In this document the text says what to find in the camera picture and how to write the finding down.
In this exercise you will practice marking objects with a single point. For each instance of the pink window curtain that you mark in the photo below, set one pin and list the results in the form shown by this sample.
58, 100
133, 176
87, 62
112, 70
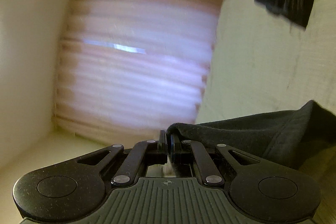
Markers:
129, 68

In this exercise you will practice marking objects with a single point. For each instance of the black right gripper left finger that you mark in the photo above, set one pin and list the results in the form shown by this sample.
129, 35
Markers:
72, 189

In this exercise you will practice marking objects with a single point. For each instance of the black fleece pants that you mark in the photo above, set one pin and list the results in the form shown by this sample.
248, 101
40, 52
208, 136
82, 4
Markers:
287, 137

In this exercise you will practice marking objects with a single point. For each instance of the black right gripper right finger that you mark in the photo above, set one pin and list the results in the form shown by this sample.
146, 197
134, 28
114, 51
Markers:
255, 188

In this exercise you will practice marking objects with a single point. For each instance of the white striped bed quilt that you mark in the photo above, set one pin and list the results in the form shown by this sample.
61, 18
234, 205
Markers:
264, 63

